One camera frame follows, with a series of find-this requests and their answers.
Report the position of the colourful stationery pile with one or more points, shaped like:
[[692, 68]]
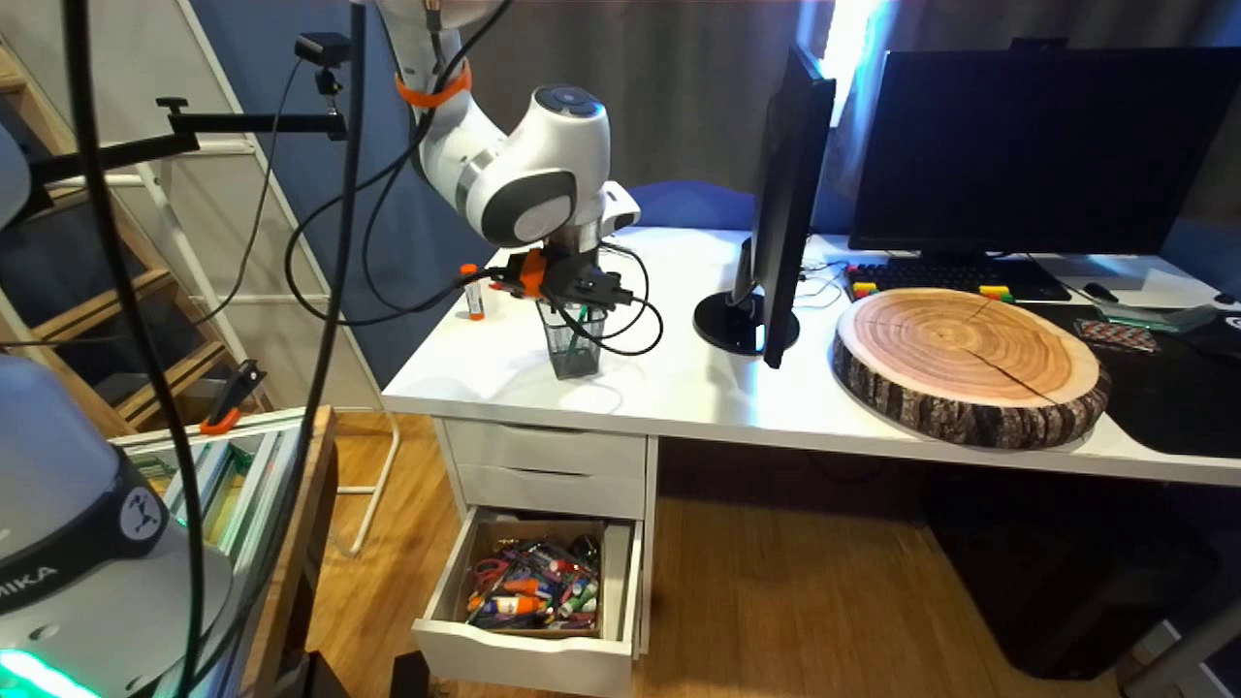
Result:
[[529, 587]]

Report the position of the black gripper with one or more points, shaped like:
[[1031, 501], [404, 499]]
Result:
[[567, 276]]

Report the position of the black computer monitor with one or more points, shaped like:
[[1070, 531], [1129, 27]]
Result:
[[700, 89]]

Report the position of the open white drawer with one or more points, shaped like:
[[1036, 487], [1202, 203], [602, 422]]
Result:
[[519, 651]]

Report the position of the grey desk leg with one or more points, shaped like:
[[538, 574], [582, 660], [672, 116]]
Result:
[[1189, 651]]

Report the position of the wide black monitor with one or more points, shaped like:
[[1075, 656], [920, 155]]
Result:
[[1032, 147]]

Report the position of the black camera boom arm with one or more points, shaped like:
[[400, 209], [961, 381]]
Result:
[[257, 124]]

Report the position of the black bulky object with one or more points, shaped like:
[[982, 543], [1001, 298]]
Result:
[[1074, 567]]

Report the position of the orange capped glue stick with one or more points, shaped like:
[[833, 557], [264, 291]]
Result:
[[474, 302]]

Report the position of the black mesh pen holder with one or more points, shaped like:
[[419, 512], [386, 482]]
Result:
[[573, 351]]

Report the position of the blue chair backrest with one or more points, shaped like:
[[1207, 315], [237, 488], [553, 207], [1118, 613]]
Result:
[[686, 203]]

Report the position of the wooden ladder shelf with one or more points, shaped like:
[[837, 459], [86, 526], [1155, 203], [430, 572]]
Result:
[[92, 311]]

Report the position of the small black camera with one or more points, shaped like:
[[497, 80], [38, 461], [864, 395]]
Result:
[[323, 49]]

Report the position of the black desk mat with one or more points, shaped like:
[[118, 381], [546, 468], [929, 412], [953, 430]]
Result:
[[1178, 390]]

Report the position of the wood slice cushion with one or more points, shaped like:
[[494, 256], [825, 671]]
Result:
[[971, 360]]

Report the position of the white paper sheet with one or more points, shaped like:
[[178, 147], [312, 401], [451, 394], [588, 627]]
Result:
[[1149, 273]]

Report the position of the closed white drawer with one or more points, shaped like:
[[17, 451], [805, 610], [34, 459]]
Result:
[[546, 472]]

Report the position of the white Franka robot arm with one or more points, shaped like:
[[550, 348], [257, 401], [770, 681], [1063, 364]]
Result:
[[519, 167]]

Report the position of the black monitor with round stand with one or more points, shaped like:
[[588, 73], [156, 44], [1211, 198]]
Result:
[[780, 194]]

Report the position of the wooden side table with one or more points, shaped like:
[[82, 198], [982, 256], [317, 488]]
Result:
[[292, 567]]

